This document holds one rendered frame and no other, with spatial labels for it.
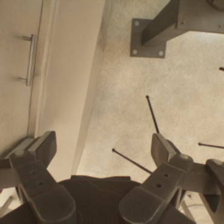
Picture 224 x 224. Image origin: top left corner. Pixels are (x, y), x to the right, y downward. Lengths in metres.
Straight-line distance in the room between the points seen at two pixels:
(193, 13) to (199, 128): 1.33
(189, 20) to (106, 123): 1.15
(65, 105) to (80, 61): 0.18
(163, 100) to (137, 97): 0.24
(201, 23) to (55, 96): 0.54
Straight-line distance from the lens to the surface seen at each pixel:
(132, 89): 1.43
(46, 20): 0.63
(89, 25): 0.63
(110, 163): 1.69
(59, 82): 0.63
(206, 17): 0.58
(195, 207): 1.58
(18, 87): 0.56
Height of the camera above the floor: 1.40
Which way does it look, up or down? 74 degrees down
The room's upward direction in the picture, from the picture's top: 177 degrees clockwise
